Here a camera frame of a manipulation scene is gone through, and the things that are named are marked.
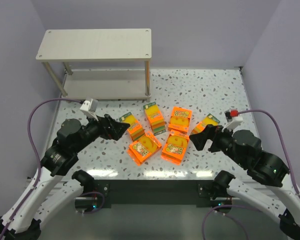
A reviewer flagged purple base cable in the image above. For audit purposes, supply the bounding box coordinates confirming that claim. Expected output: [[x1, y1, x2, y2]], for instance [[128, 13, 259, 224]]
[[201, 204, 261, 240], [77, 191, 106, 215]]

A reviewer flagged multicolour sponge pack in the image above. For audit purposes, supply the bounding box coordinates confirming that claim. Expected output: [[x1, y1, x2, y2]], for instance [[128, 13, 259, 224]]
[[190, 113, 220, 135], [143, 102, 167, 136], [119, 112, 145, 142]]

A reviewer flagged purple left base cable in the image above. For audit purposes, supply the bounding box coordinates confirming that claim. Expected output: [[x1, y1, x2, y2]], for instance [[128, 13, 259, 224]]
[[77, 191, 106, 215]]

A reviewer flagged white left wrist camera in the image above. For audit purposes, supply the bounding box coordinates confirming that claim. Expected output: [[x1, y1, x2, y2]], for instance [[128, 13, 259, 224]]
[[79, 98, 98, 119]]

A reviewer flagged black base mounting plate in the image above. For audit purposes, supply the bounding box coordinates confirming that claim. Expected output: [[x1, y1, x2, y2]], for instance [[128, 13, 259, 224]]
[[74, 179, 235, 209]]

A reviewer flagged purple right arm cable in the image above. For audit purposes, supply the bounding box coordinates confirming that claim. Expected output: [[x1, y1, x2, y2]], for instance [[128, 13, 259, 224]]
[[237, 109, 300, 211]]

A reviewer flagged orange round sponge box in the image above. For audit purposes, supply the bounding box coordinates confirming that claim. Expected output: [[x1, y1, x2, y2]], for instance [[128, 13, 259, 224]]
[[127, 131, 162, 166], [168, 106, 192, 135], [161, 130, 190, 165]]

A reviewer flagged white two-tier shelf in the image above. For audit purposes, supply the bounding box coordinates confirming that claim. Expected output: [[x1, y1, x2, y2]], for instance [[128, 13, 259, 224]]
[[36, 28, 152, 100]]

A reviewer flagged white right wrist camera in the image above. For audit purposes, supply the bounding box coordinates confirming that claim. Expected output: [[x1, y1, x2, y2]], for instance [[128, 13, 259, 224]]
[[222, 109, 243, 132]]

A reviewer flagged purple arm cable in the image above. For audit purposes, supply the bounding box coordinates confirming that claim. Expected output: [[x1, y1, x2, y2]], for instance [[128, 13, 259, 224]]
[[237, 109, 300, 211], [0, 97, 84, 240]]

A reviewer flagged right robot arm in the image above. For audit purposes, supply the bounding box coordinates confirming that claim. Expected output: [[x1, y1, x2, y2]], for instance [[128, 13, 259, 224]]
[[189, 124, 300, 240]]

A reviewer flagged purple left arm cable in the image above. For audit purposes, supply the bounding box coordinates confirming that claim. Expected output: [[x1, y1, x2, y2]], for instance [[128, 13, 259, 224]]
[[0, 97, 84, 240]]

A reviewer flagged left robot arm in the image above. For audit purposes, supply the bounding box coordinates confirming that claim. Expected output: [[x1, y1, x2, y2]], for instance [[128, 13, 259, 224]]
[[0, 114, 130, 240]]

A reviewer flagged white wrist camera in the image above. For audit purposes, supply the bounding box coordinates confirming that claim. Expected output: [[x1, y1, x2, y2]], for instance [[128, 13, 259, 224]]
[[222, 109, 243, 132], [79, 98, 98, 119]]

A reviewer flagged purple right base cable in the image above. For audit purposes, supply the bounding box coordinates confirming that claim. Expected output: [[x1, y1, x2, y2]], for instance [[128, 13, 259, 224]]
[[201, 204, 261, 240]]

